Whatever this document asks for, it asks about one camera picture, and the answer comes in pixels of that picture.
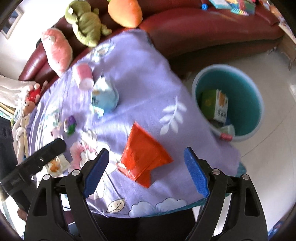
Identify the orange foil wrapper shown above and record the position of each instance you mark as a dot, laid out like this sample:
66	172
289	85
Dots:
143	153

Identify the dark red leather sofa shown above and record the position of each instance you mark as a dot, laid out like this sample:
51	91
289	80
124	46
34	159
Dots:
196	30

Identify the orange carrot plush toy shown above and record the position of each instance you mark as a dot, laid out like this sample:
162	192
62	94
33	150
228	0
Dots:
124	11

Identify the teal plastic basin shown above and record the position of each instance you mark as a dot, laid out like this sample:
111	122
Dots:
245	97

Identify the green snack box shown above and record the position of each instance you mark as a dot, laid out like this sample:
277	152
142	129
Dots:
211	104

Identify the purple floral tablecloth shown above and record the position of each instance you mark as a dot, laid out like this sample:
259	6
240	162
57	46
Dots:
138	92

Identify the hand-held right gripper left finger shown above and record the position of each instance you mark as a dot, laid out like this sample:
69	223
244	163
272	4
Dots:
97	171

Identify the white rabbit plush toy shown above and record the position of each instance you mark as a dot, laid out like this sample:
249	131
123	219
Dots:
20	125

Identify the green and white medicine box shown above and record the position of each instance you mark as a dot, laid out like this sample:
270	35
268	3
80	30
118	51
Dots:
227	129

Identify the clear packet with orange print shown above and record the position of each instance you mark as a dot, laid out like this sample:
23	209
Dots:
56	164

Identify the pink rabbit plush pillow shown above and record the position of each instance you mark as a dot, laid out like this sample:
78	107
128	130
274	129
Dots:
57	51

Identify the teal picture book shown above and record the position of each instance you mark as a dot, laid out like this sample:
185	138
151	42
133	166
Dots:
219	3

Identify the green dinosaur plush toy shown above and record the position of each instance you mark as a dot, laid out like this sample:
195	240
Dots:
86	25

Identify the small purple green packet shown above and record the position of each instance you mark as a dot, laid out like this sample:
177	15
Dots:
70	125

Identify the wooden cabinet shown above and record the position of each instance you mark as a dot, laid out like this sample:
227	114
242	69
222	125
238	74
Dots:
289	41

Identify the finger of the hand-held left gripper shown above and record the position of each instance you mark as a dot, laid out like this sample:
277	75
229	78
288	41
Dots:
46	155

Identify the light blue snack packet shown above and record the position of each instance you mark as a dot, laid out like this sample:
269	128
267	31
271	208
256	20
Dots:
104	95

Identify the plush bear in red clothes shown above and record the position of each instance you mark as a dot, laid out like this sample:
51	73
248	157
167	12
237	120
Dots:
34	93

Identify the brown teddy bear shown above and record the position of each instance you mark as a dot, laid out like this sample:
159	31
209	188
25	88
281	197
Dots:
27	107

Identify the pink paper cup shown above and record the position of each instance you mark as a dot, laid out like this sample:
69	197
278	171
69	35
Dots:
83	74

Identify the white blanket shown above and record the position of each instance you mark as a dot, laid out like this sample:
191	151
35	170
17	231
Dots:
11	90

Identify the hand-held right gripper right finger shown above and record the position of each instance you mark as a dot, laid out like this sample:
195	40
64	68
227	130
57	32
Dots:
196	171

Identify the small blue toy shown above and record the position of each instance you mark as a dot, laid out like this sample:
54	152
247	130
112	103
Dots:
204	6

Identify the framed wall picture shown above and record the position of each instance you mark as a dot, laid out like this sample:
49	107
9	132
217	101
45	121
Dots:
11	23

